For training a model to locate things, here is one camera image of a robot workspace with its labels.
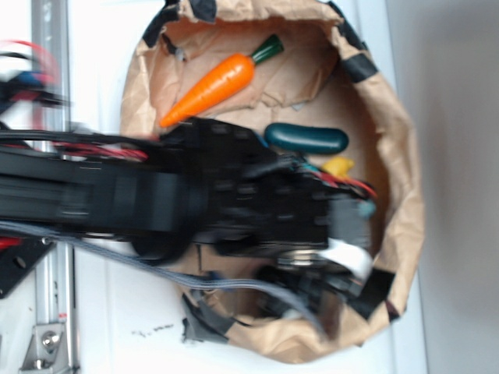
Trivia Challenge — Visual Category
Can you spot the brown paper bag bin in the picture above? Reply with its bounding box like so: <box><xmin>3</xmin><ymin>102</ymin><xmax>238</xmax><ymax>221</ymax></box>
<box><xmin>120</xmin><ymin>1</ymin><xmax>424</xmax><ymax>364</ymax></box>

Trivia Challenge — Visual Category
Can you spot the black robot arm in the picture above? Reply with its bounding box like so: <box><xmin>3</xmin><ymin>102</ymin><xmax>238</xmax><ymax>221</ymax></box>
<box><xmin>1</xmin><ymin>118</ymin><xmax>373</xmax><ymax>277</ymax></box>

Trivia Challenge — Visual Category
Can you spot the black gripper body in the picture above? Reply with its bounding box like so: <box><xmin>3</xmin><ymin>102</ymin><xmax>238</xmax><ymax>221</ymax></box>
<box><xmin>210</xmin><ymin>155</ymin><xmax>373</xmax><ymax>273</ymax></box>

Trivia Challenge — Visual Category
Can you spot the aluminium extrusion rail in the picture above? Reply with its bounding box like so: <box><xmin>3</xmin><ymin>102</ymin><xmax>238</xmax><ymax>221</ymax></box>
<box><xmin>31</xmin><ymin>0</ymin><xmax>80</xmax><ymax>373</ymax></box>

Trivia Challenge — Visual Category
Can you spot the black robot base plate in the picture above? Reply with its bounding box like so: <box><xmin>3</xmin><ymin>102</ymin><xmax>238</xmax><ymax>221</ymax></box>
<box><xmin>0</xmin><ymin>237</ymin><xmax>52</xmax><ymax>299</ymax></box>

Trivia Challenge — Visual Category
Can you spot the dark teal oblong capsule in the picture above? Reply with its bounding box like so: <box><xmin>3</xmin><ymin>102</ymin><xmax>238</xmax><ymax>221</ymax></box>
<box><xmin>264</xmin><ymin>122</ymin><xmax>349</xmax><ymax>154</ymax></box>

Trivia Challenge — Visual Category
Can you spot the metal corner bracket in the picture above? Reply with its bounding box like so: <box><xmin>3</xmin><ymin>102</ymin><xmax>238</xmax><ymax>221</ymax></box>
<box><xmin>19</xmin><ymin>323</ymin><xmax>70</xmax><ymax>373</ymax></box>

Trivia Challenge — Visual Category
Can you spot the orange plastic toy carrot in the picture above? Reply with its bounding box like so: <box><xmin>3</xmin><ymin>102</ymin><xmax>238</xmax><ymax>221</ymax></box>
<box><xmin>159</xmin><ymin>34</ymin><xmax>284</xmax><ymax>128</ymax></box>

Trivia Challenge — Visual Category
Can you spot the yellow rubber duck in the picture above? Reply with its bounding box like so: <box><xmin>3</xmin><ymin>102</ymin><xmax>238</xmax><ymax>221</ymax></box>
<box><xmin>320</xmin><ymin>156</ymin><xmax>355</xmax><ymax>179</ymax></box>

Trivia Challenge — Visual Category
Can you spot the grey ribbon cable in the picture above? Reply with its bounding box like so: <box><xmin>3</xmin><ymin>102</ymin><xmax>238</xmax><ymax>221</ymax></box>
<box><xmin>0</xmin><ymin>221</ymin><xmax>327</xmax><ymax>336</ymax></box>

